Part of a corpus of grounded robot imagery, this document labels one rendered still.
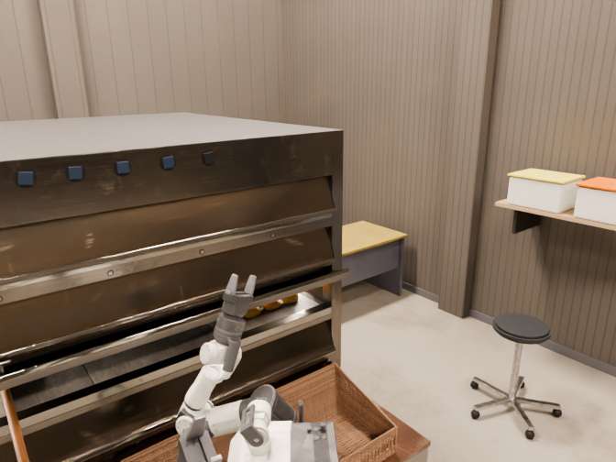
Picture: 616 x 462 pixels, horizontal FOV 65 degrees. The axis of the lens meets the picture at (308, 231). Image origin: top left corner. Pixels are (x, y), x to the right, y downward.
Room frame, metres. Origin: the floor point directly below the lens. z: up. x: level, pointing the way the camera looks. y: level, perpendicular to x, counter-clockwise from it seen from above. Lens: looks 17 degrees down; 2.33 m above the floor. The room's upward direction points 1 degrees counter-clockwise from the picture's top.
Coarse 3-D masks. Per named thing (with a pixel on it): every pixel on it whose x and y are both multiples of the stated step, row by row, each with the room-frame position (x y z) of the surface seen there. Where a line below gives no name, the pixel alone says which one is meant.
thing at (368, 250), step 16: (352, 224) 5.37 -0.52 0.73; (368, 224) 5.37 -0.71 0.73; (352, 240) 4.77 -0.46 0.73; (368, 240) 4.77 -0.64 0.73; (384, 240) 4.76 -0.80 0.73; (400, 240) 4.97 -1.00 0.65; (352, 256) 4.55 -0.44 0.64; (368, 256) 4.70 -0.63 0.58; (384, 256) 4.84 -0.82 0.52; (400, 256) 4.96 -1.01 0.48; (352, 272) 4.55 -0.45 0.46; (368, 272) 4.70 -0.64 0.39; (384, 272) 5.13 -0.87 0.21; (400, 272) 4.95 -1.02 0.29; (384, 288) 5.13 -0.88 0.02; (400, 288) 4.95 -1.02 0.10
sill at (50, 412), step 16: (320, 304) 2.35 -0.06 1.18; (288, 320) 2.18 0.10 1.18; (304, 320) 2.22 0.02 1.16; (256, 336) 2.05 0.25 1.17; (192, 352) 1.89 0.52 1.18; (144, 368) 1.77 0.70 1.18; (160, 368) 1.77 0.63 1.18; (176, 368) 1.80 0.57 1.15; (96, 384) 1.66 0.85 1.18; (112, 384) 1.66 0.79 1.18; (128, 384) 1.68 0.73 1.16; (64, 400) 1.56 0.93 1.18; (80, 400) 1.57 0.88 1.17; (96, 400) 1.61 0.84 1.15; (32, 416) 1.47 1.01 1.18; (48, 416) 1.50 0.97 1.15; (0, 432) 1.41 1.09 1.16
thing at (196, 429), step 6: (204, 414) 0.73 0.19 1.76; (192, 420) 0.72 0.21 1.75; (198, 420) 0.72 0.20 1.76; (204, 420) 0.73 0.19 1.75; (192, 426) 0.72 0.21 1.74; (198, 426) 0.73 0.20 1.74; (204, 426) 0.74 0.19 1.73; (192, 432) 0.73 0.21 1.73; (198, 432) 0.74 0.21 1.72; (186, 438) 0.73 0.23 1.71
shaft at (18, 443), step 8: (8, 392) 1.57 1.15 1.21; (8, 400) 1.52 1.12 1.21; (8, 408) 1.48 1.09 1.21; (8, 416) 1.44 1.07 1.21; (16, 416) 1.44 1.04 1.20; (16, 424) 1.39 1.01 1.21; (16, 432) 1.35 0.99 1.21; (16, 440) 1.31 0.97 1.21; (16, 448) 1.28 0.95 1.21; (24, 448) 1.28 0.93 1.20; (16, 456) 1.25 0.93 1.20; (24, 456) 1.24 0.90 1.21
